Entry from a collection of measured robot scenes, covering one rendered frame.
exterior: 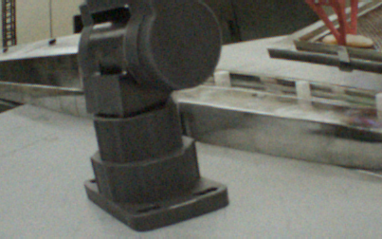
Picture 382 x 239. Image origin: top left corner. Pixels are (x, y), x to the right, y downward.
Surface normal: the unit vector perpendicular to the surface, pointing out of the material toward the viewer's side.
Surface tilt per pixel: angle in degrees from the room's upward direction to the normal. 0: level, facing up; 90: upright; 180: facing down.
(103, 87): 90
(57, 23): 90
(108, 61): 99
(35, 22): 90
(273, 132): 90
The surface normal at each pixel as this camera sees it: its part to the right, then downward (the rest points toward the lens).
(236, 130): -0.78, 0.26
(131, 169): -0.07, 0.25
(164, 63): 0.69, 0.07
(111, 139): -0.47, 0.28
